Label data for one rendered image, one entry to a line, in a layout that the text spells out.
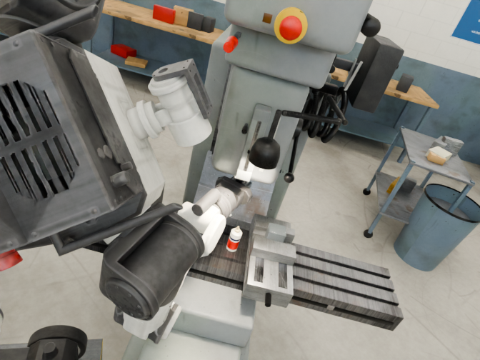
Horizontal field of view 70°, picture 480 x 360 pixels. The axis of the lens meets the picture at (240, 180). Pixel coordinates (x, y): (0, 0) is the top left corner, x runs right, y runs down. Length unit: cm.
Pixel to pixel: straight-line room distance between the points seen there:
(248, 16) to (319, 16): 13
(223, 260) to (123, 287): 74
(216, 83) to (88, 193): 103
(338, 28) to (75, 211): 54
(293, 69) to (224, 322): 80
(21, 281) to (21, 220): 199
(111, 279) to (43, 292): 181
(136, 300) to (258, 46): 57
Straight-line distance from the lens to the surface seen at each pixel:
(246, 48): 81
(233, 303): 123
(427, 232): 316
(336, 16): 71
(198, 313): 118
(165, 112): 55
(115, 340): 213
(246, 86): 87
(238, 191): 103
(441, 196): 346
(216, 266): 120
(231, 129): 91
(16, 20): 58
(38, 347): 145
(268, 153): 78
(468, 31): 568
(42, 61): 41
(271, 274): 115
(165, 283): 54
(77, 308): 225
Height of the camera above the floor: 185
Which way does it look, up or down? 33 degrees down
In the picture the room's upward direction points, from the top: 16 degrees clockwise
